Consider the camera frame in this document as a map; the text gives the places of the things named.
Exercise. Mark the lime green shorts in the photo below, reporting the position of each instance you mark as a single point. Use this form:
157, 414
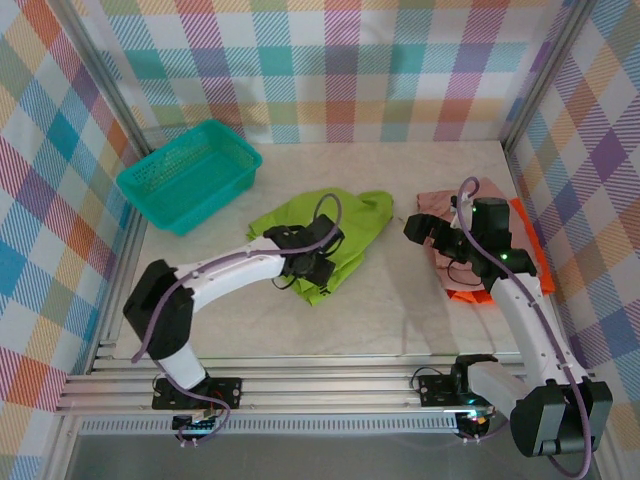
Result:
295, 215

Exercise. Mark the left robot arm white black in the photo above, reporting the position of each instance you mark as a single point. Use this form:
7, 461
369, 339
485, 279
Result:
225, 270

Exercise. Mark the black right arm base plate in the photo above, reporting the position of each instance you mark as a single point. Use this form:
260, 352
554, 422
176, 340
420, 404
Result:
435, 392

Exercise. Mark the orange shorts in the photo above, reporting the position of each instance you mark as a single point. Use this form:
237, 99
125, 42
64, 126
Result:
530, 235

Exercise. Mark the pink shorts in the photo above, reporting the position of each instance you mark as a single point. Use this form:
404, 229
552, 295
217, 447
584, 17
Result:
435, 200

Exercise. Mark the aluminium rail frame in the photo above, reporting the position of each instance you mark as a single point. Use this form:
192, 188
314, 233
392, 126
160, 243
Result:
325, 385

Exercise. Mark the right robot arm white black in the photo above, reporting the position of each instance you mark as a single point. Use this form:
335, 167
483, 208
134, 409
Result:
520, 320

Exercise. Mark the aluminium corner post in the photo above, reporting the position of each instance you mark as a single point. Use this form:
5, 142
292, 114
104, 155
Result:
100, 75
545, 70

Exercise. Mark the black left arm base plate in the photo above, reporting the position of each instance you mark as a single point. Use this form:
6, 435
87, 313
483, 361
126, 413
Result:
227, 392

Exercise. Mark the teal plastic basket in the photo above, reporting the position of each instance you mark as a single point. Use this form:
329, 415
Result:
185, 175

